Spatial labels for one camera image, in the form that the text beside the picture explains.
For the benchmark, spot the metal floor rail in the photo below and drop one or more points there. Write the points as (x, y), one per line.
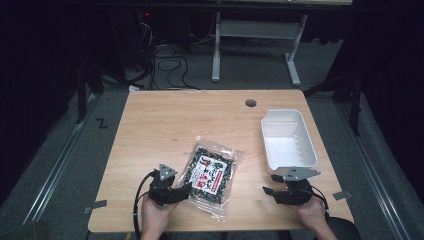
(376, 173)
(56, 166)

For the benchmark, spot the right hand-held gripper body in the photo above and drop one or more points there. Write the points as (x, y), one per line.
(296, 191)

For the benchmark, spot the clear packet of dried seaweed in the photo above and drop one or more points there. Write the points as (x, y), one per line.
(209, 176)

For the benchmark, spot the person's right hand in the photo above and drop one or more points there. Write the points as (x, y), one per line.
(310, 210)

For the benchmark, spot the black metal stand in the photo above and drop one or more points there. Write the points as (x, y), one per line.
(82, 96)
(355, 103)

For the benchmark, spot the dark computer with red light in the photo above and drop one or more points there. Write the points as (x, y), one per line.
(145, 33)

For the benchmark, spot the grey tape strip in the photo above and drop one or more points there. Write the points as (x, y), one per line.
(342, 195)
(95, 206)

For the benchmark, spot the white metal desk frame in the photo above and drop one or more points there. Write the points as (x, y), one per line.
(256, 30)

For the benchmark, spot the black round stool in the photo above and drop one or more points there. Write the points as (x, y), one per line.
(344, 229)

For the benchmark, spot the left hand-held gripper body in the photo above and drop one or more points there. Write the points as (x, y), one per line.
(160, 191)

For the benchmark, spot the white plastic bin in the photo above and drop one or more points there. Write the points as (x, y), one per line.
(288, 143)

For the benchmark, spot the person's left hand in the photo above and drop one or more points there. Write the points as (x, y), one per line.
(156, 213)

